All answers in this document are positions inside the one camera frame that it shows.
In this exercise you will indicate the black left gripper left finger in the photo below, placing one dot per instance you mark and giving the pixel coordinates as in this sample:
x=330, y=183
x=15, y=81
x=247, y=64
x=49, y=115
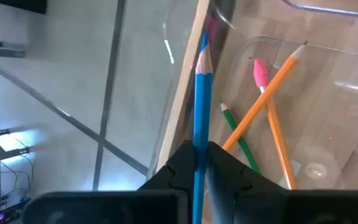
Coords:
x=182, y=174

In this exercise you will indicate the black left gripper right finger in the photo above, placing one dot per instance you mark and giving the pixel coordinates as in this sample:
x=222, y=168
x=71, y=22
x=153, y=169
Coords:
x=225, y=186

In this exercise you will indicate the green pencil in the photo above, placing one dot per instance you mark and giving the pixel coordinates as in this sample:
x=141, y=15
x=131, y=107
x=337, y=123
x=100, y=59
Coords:
x=238, y=133

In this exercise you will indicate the blue pencil pink eraser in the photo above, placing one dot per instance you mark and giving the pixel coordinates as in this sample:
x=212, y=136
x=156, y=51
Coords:
x=202, y=109

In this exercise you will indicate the orange pencil pink eraser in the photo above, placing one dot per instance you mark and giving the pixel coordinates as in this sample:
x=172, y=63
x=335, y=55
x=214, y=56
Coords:
x=277, y=130
x=259, y=99

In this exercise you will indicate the grey metal stand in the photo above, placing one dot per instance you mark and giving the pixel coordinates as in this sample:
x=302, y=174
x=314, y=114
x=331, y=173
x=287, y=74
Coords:
x=11, y=152

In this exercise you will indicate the black device blue light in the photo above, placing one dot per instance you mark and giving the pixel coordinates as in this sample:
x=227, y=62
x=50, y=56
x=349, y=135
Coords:
x=11, y=214

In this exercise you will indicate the black flat object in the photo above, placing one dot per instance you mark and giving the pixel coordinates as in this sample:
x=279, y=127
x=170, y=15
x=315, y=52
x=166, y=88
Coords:
x=20, y=6

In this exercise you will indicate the grey cart frame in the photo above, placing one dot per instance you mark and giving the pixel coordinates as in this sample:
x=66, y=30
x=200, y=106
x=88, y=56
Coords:
x=2, y=53

